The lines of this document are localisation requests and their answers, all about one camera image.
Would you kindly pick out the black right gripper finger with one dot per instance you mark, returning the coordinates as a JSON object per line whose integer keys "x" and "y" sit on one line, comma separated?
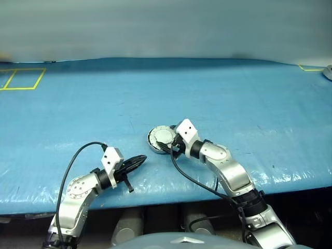
{"x": 164, "y": 147}
{"x": 173, "y": 129}

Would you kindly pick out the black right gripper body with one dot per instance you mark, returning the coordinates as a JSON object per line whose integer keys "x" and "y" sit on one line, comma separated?
{"x": 178, "y": 145}

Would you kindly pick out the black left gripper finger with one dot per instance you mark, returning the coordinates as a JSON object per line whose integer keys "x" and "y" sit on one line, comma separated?
{"x": 136, "y": 159}
{"x": 133, "y": 167}

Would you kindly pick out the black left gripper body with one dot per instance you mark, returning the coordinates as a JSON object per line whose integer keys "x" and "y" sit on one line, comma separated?
{"x": 122, "y": 172}

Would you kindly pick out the round silver metal disc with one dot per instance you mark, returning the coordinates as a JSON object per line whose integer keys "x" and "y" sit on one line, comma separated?
{"x": 163, "y": 135}

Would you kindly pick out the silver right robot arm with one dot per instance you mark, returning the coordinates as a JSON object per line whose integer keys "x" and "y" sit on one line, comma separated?
{"x": 233, "y": 171}

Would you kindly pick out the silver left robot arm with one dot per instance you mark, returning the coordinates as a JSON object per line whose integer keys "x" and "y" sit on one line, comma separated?
{"x": 77, "y": 189}

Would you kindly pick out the grey object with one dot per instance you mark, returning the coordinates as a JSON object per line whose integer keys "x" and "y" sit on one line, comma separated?
{"x": 328, "y": 72}

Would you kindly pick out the grey rounded shape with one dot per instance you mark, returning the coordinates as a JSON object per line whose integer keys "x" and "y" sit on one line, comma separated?
{"x": 124, "y": 228}
{"x": 186, "y": 215}

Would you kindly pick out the grey robot torso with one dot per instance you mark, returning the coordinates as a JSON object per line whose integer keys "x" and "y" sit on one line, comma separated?
{"x": 155, "y": 241}

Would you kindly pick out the yellow tape square outline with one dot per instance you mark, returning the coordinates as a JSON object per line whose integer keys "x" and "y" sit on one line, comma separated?
{"x": 20, "y": 88}

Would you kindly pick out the yellow tape corner marking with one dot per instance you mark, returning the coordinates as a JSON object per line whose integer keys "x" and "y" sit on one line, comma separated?
{"x": 311, "y": 69}

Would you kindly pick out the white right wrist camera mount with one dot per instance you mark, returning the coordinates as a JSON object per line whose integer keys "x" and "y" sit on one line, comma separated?
{"x": 188, "y": 129}

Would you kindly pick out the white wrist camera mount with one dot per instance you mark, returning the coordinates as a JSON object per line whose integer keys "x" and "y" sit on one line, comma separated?
{"x": 111, "y": 155}
{"x": 188, "y": 129}

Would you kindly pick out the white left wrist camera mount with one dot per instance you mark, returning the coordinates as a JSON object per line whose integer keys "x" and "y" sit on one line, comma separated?
{"x": 111, "y": 155}

